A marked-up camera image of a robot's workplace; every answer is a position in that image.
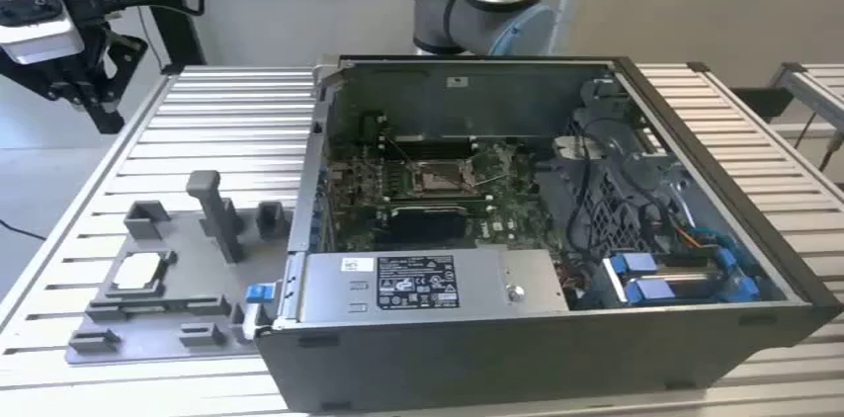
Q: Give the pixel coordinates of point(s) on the silver CPU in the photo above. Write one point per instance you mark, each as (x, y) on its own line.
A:
(138, 271)

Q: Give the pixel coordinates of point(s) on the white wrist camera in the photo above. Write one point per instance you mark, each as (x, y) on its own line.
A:
(39, 36)

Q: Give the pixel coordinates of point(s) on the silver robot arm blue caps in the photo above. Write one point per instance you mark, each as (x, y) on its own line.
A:
(488, 7)

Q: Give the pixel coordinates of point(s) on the black open PC case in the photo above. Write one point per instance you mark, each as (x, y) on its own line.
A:
(461, 362)

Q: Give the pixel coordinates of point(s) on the black frame post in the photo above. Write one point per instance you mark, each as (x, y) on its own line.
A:
(178, 31)

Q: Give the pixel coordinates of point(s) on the blue plastic latch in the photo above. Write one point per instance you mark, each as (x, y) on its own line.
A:
(257, 293)

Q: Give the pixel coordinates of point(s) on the grey plastic drive cage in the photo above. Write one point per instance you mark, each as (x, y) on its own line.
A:
(567, 190)

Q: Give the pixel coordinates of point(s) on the metal locking lever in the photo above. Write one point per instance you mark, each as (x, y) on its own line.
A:
(492, 179)

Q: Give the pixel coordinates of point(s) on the black graphics card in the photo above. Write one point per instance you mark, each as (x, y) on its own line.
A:
(425, 226)

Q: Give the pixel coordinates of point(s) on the black label on power supply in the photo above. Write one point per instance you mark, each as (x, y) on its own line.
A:
(416, 281)

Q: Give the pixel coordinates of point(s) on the aluminium side table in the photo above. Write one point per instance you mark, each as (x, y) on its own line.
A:
(809, 86)

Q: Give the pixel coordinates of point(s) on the blue disk carrier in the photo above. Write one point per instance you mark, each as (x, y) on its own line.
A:
(650, 290)
(639, 262)

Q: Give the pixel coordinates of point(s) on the grey parts rack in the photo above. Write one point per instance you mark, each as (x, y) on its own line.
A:
(185, 259)

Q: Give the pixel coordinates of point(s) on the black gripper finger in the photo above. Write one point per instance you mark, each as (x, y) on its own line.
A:
(106, 106)
(65, 92)

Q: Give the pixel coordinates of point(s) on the silver power supply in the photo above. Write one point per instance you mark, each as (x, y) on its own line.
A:
(317, 288)

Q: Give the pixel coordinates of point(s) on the CPU socket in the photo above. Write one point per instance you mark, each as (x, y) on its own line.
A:
(439, 177)

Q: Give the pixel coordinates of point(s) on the green motherboard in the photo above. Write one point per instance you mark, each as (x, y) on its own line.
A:
(508, 219)

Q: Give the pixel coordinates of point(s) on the white sticker in case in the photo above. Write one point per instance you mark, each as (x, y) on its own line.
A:
(457, 81)

